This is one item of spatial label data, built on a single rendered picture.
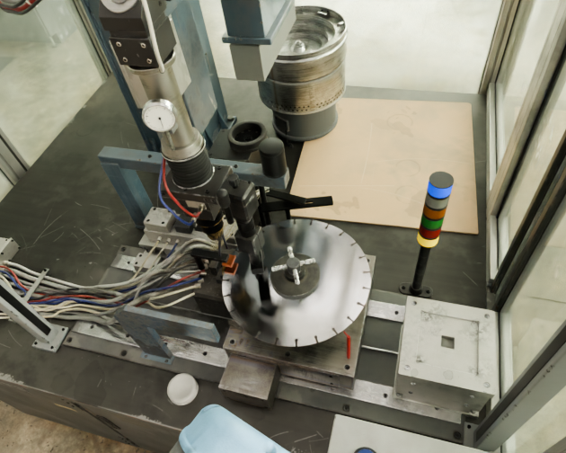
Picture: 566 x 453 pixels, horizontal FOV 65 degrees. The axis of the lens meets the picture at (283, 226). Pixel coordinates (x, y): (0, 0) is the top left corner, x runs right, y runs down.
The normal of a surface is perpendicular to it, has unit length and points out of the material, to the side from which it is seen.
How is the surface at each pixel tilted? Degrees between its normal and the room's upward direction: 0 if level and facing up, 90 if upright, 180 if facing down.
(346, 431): 0
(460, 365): 0
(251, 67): 90
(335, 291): 0
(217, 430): 17
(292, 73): 90
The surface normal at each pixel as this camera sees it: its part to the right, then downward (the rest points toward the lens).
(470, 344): -0.11, -0.62
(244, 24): -0.26, 0.77
